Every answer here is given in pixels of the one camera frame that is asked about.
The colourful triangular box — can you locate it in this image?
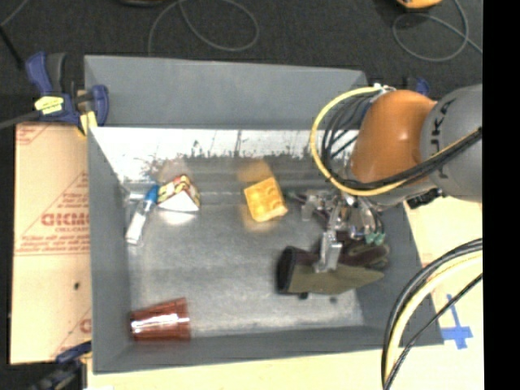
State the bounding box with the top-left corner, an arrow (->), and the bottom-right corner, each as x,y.
155,173 -> 202,214

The brown cardboard board, red print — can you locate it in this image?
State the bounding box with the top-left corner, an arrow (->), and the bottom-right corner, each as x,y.
8,121 -> 93,366

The yellow toy brick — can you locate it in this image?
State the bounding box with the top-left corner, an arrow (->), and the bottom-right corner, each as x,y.
242,175 -> 289,223

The grey metal bin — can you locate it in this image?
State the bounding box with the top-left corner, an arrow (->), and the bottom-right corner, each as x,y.
83,54 -> 444,374

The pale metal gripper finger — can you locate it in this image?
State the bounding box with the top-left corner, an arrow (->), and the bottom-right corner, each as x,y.
314,232 -> 344,275
301,193 -> 326,222

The clear bottle with blue cap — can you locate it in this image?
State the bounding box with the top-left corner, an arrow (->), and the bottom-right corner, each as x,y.
123,184 -> 160,246

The red-brown plastic cup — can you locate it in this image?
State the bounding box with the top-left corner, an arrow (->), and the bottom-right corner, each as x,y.
128,297 -> 193,343

